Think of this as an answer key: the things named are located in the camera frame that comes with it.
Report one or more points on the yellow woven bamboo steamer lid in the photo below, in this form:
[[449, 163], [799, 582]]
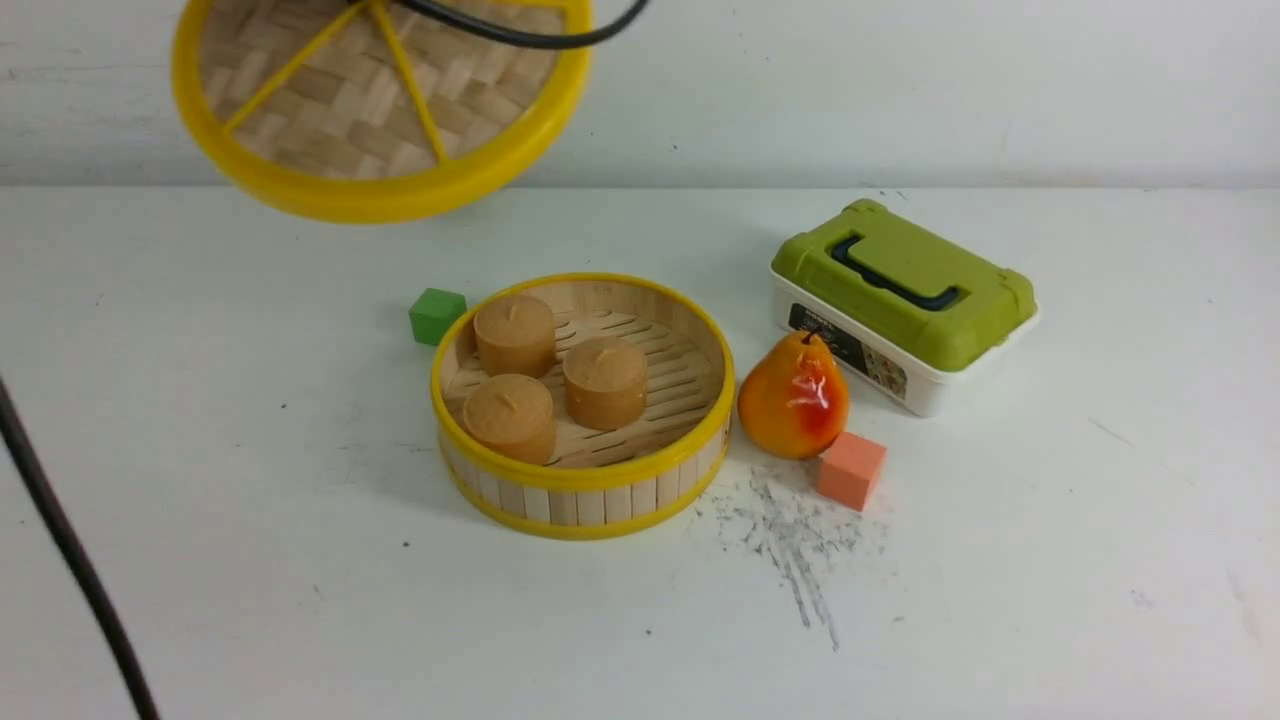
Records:
[[363, 112]]

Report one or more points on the brown bun back left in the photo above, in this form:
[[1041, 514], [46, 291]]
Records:
[[516, 334]]

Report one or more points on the salmon pink cube block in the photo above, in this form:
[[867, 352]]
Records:
[[850, 470]]

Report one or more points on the brown bun right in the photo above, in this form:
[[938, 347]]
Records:
[[605, 383]]

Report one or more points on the brown bun front left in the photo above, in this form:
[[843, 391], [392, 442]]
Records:
[[514, 416]]

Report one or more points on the brown bun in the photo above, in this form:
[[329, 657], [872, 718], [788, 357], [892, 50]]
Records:
[[605, 383], [516, 334], [514, 416]]

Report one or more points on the bamboo steamer basket yellow rim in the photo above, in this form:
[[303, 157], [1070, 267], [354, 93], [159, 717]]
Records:
[[598, 484]]

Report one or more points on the orange yellow toy pear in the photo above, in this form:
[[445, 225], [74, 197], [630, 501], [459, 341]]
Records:
[[795, 402]]

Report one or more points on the green cube block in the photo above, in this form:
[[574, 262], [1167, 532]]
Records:
[[433, 313]]

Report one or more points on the white box with green lid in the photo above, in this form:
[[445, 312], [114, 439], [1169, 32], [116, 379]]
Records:
[[919, 318]]

